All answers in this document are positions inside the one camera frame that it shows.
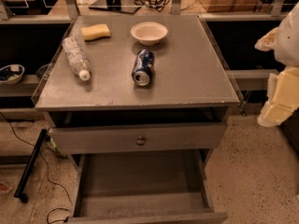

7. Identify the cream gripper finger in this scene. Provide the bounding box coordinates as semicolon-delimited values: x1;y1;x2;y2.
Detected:
254;27;278;51
257;67;299;127

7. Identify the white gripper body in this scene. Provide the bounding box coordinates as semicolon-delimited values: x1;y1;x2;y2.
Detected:
275;3;299;66

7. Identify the blue pepsi can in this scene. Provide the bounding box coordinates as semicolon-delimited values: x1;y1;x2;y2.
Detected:
132;49;155;86

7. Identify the closed top drawer with knob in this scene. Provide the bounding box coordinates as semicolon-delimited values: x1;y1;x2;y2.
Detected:
50;122;227;154

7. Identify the grey drawer cabinet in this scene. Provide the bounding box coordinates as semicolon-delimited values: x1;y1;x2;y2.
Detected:
36;15;239;224

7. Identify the open middle drawer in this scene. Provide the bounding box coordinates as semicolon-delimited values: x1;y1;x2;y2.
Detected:
67;150;228;224

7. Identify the white paper bowl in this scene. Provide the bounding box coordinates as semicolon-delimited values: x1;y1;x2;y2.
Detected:
131;21;168;46

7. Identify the black monitor stand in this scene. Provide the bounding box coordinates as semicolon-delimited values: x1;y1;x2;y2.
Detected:
89;0;141;14

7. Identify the yellow sponge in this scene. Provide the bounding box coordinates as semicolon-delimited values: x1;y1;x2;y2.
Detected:
80;24;110;41

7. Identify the clear plastic water bottle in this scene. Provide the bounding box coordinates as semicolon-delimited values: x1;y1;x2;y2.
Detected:
63;37;91;81

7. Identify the white bowl with items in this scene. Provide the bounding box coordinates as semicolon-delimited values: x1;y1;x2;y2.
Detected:
0;64;25;84

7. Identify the black bar on floor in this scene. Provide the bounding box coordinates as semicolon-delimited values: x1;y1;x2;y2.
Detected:
14;129;47;203

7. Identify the black floor cable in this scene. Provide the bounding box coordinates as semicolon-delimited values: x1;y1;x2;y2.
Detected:
0;112;74;224

